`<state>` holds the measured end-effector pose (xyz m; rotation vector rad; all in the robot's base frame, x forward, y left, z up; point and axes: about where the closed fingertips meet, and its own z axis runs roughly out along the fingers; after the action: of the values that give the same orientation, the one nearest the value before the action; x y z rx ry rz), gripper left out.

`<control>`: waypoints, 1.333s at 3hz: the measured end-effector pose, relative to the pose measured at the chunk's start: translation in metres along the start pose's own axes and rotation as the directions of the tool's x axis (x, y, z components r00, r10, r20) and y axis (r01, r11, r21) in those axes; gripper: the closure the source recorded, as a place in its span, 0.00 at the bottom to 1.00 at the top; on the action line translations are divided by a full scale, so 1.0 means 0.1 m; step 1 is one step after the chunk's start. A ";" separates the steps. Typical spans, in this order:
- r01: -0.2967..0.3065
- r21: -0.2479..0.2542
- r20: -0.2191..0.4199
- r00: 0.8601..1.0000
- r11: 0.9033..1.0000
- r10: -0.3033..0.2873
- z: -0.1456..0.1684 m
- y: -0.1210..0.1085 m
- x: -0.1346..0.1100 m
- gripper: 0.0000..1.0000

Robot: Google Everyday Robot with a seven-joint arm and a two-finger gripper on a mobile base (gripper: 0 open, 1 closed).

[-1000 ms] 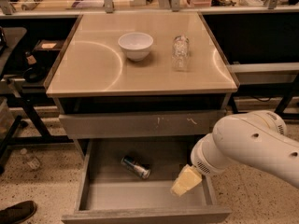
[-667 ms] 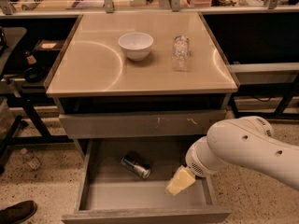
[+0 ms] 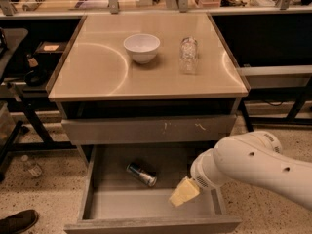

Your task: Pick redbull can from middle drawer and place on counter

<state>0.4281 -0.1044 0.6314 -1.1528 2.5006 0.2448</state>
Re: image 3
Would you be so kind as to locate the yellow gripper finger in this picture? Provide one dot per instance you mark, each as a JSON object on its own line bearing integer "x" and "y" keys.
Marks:
{"x": 186, "y": 190}

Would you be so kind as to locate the blue silver redbull can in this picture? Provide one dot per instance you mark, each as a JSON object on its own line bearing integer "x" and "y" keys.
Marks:
{"x": 139, "y": 173}

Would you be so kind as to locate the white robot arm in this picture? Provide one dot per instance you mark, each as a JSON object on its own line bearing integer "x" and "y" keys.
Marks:
{"x": 253, "y": 158}

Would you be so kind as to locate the open middle drawer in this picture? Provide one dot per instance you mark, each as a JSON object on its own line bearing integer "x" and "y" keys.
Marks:
{"x": 115, "y": 202}

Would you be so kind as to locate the closed top drawer front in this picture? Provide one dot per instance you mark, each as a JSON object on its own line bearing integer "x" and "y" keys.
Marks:
{"x": 148, "y": 129}

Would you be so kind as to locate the grey drawer cabinet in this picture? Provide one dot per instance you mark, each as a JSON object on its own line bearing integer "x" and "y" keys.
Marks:
{"x": 99, "y": 80}

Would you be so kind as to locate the grey bench right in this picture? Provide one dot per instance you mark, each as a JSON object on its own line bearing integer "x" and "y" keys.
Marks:
{"x": 277, "y": 84}

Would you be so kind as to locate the white ceramic bowl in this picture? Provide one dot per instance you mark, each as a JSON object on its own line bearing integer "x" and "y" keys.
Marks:
{"x": 142, "y": 48}

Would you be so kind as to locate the plastic bottle on floor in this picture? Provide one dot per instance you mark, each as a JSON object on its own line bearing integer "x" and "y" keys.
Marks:
{"x": 31, "y": 166}

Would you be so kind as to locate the dark shoe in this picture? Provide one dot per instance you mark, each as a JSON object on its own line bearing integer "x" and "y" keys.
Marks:
{"x": 18, "y": 223}

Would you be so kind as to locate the black side table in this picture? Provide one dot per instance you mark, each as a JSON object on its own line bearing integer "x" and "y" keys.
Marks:
{"x": 11, "y": 38}

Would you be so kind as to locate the black round object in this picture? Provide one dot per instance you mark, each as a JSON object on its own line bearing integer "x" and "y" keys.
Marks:
{"x": 35, "y": 77}

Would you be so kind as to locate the dark box with label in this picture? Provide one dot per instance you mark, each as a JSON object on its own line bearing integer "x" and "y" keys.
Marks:
{"x": 51, "y": 47}

